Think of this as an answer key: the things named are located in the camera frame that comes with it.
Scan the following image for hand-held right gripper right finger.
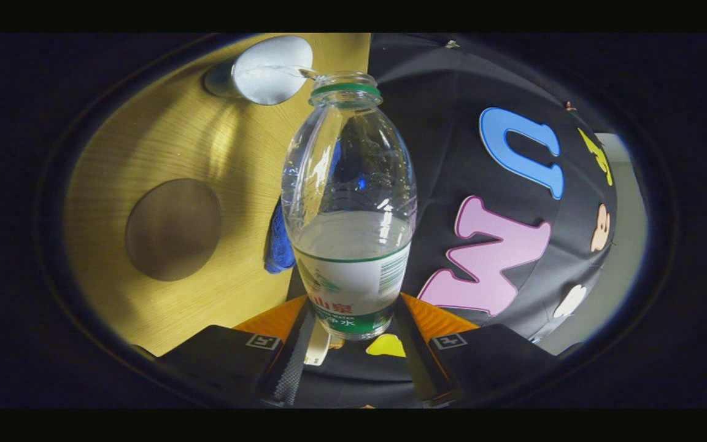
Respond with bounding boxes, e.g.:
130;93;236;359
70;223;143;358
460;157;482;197
392;293;560;407

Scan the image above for black backdrop cloth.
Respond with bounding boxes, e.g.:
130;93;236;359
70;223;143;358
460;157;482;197
286;34;621;409

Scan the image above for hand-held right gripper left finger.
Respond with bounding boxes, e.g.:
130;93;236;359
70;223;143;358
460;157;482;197
156;295;319;407

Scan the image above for clear plastic water bottle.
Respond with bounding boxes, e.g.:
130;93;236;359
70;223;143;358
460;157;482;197
280;71;419;341

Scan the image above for blue folded towel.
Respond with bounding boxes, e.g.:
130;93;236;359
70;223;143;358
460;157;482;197
264;200;296;274

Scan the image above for round brown coaster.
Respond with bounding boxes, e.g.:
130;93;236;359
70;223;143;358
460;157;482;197
125;179;223;282

